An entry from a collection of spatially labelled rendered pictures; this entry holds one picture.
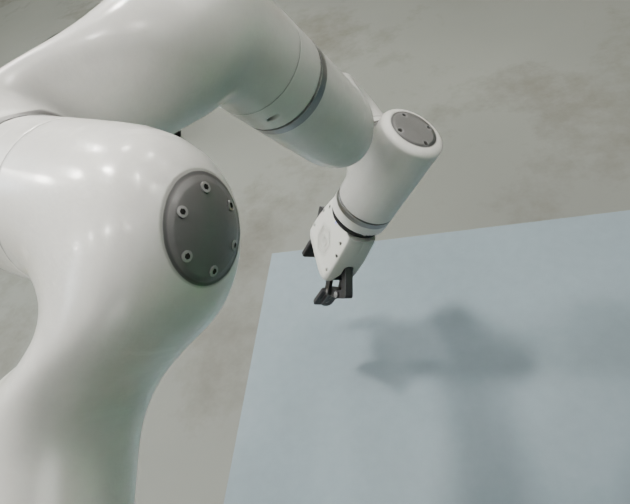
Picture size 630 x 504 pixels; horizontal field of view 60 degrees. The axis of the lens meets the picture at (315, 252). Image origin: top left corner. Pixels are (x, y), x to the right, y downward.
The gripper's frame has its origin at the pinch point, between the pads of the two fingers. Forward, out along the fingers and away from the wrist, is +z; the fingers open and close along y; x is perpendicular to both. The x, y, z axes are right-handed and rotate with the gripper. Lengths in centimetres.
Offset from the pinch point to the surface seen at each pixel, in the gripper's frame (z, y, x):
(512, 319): -4.9, 11.1, 31.4
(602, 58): 14, -131, 175
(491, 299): -3.2, 6.1, 30.6
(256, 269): 109, -76, 34
